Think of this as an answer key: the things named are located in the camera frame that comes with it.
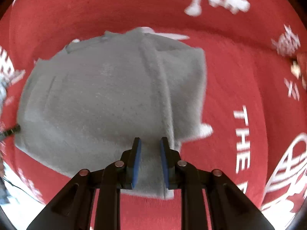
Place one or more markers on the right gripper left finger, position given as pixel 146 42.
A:
pixel 72 206

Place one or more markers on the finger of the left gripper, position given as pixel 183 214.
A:
pixel 9 132

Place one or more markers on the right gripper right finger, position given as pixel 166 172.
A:
pixel 209 200

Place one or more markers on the grey sweatshirt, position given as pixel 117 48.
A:
pixel 86 105

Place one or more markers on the floral white bedsheet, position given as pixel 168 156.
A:
pixel 5 83

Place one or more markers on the red blanket with white print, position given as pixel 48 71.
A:
pixel 254 108

